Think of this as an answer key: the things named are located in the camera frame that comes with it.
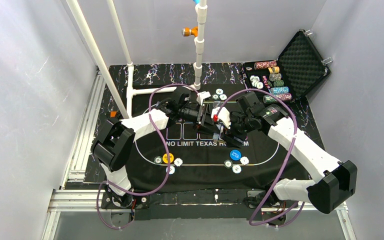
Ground blue chip row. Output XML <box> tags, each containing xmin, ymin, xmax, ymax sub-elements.
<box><xmin>270</xmin><ymin>86</ymin><xmax>290</xmax><ymax>95</ymax></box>

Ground red white chip row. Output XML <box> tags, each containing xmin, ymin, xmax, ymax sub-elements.
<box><xmin>254</xmin><ymin>60</ymin><xmax>277</xmax><ymax>70</ymax></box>

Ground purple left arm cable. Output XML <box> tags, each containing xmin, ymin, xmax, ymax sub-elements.
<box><xmin>95</xmin><ymin>83</ymin><xmax>201</xmax><ymax>231</ymax></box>

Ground orange clamp knob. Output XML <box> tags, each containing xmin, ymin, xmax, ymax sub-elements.
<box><xmin>181</xmin><ymin>26</ymin><xmax>199</xmax><ymax>38</ymax></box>

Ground yellow chip row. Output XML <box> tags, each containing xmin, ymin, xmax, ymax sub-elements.
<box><xmin>268</xmin><ymin>66</ymin><xmax>280</xmax><ymax>74</ymax></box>

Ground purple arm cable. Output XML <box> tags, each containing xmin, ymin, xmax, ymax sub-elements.
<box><xmin>213</xmin><ymin>88</ymin><xmax>306</xmax><ymax>229</ymax></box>
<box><xmin>95</xmin><ymin>83</ymin><xmax>201</xmax><ymax>231</ymax></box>

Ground white chips in case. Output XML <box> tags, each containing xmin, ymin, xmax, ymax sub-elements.
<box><xmin>249</xmin><ymin>75</ymin><xmax>265</xmax><ymax>90</ymax></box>

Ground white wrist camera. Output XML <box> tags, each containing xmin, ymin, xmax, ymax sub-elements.
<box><xmin>196</xmin><ymin>91</ymin><xmax>212</xmax><ymax>105</ymax></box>
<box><xmin>211</xmin><ymin>107</ymin><xmax>231</xmax><ymax>129</ymax></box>

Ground blue small blind button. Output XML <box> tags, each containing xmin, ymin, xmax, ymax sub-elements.
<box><xmin>229</xmin><ymin>149</ymin><xmax>242</xmax><ymax>161</ymax></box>

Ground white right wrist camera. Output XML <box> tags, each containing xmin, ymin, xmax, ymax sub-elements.
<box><xmin>211</xmin><ymin>107</ymin><xmax>231</xmax><ymax>129</ymax></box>

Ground white blue poker chip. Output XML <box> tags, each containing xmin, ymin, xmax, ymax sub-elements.
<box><xmin>240</xmin><ymin>156</ymin><xmax>250</xmax><ymax>165</ymax></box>
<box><xmin>220</xmin><ymin>94</ymin><xmax>227</xmax><ymax>101</ymax></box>
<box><xmin>173</xmin><ymin>158</ymin><xmax>183</xmax><ymax>167</ymax></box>

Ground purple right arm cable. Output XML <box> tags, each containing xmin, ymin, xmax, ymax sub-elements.
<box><xmin>213</xmin><ymin>88</ymin><xmax>306</xmax><ymax>229</ymax></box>

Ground black poker felt mat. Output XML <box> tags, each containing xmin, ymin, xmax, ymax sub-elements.
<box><xmin>104</xmin><ymin>83</ymin><xmax>313</xmax><ymax>196</ymax></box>

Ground green and pink chip row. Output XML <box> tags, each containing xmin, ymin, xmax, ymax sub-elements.
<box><xmin>262</xmin><ymin>93</ymin><xmax>292</xmax><ymax>104</ymax></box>

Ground white PVC pipe frame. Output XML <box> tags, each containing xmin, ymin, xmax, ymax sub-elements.
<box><xmin>66</xmin><ymin>0</ymin><xmax>208</xmax><ymax>118</ymax></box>

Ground white light-blue ten chip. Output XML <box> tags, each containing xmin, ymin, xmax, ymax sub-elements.
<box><xmin>231</xmin><ymin>164</ymin><xmax>242</xmax><ymax>174</ymax></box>

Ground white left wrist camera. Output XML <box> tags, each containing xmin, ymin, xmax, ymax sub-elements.
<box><xmin>196</xmin><ymin>91</ymin><xmax>212</xmax><ymax>105</ymax></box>

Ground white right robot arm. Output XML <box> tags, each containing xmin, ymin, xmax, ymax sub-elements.
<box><xmin>211</xmin><ymin>90</ymin><xmax>358</xmax><ymax>214</ymax></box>

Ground yellow big blind button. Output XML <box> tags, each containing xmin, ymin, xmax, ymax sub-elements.
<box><xmin>162</xmin><ymin>153</ymin><xmax>174</xmax><ymax>164</ymax></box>

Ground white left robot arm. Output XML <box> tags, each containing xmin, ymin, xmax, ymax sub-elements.
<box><xmin>91</xmin><ymin>84</ymin><xmax>219</xmax><ymax>197</ymax></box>

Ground blue playing card deck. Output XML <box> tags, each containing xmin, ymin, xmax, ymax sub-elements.
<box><xmin>213</xmin><ymin>124</ymin><xmax>226</xmax><ymax>144</ymax></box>

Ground black poker chip case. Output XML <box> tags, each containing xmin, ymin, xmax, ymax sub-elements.
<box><xmin>241</xmin><ymin>29</ymin><xmax>331</xmax><ymax>104</ymax></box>

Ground dark green chip row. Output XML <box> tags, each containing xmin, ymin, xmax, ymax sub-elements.
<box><xmin>269</xmin><ymin>73</ymin><xmax>285</xmax><ymax>87</ymax></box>

